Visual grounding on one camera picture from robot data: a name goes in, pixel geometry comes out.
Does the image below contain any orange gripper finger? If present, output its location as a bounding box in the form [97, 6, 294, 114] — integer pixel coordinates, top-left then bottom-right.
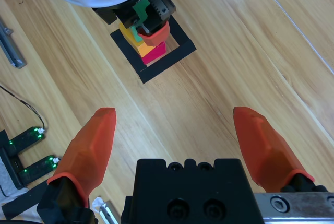
[36, 107, 117, 224]
[232, 106, 327, 194]

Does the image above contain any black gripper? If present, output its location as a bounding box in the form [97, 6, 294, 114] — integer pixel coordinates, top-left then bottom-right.
[91, 0, 177, 47]

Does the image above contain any red cube block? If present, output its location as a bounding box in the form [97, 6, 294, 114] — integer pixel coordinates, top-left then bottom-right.
[141, 41, 167, 65]

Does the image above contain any yellow cube block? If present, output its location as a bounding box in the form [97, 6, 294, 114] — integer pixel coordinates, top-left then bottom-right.
[118, 22, 157, 58]

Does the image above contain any green cube block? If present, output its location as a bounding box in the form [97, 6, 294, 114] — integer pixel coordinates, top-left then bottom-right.
[131, 0, 151, 43]

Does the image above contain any black tape square outline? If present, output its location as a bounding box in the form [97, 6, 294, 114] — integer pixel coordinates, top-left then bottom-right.
[110, 15, 197, 85]

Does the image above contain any black dongle with green LEDs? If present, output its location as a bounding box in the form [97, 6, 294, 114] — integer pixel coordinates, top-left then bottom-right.
[9, 126, 46, 152]
[18, 155, 62, 186]

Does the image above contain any white crumpled paper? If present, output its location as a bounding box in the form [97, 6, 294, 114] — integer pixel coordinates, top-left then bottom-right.
[91, 196, 106, 213]

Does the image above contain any small grey metal bar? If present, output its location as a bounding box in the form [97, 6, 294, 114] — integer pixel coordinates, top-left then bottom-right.
[98, 199, 120, 224]

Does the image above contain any black USB hub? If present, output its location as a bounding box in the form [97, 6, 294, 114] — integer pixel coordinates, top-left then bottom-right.
[0, 129, 27, 190]

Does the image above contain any black tape strip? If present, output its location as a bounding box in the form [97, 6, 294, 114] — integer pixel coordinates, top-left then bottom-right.
[1, 181, 49, 220]

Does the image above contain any grey cloth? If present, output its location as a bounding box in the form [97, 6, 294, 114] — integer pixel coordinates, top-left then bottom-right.
[0, 159, 13, 197]

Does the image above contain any grey aluminium profile bar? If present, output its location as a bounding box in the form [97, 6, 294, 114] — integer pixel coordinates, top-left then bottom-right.
[0, 17, 27, 69]

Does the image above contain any thin black wire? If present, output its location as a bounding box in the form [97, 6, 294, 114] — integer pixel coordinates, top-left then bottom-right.
[0, 85, 45, 131]

